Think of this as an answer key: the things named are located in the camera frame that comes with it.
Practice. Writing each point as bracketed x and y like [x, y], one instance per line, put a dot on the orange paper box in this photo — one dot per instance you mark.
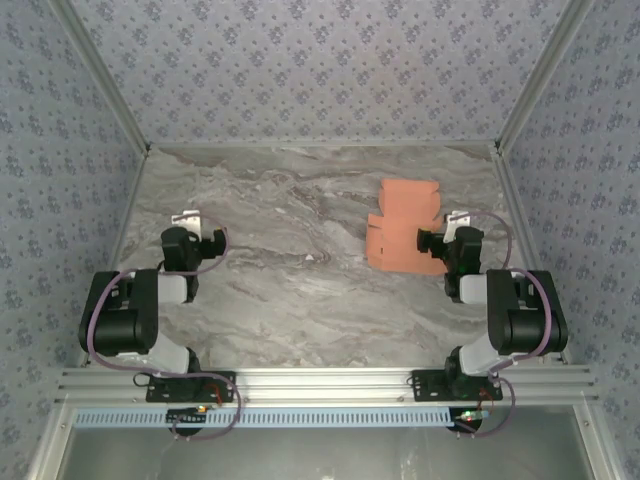
[400, 220]

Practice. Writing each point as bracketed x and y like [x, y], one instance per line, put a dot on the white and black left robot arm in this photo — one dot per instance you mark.
[117, 320]

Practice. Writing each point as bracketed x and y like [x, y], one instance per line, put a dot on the aluminium frame post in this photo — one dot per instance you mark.
[540, 75]
[105, 75]

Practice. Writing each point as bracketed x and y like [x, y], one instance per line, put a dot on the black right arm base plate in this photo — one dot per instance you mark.
[430, 387]

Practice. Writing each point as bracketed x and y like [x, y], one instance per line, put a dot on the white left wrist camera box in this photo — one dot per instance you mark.
[186, 220]

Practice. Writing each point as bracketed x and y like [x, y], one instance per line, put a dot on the aluminium lower frame bar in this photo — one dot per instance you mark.
[50, 445]
[597, 445]

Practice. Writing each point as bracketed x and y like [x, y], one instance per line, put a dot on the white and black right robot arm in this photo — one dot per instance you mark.
[525, 320]

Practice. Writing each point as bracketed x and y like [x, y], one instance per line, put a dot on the grey metal panel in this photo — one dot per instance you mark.
[325, 455]

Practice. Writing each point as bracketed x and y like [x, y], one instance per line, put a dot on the aluminium mounting rail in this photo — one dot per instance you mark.
[325, 385]

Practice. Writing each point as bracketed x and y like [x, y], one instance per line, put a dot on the aluminium table side rail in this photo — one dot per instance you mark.
[117, 240]
[517, 200]

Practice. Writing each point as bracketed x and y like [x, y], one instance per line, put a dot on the aluminium table back rail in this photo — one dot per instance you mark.
[320, 144]

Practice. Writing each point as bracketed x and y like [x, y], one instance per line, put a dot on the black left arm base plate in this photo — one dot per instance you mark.
[170, 392]

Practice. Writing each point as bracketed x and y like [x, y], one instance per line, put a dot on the black controller board with LED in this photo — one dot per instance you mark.
[187, 415]
[470, 417]

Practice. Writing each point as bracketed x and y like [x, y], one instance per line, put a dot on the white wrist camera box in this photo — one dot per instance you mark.
[457, 220]
[186, 220]

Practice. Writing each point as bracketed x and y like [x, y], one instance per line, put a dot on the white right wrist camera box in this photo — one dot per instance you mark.
[457, 220]

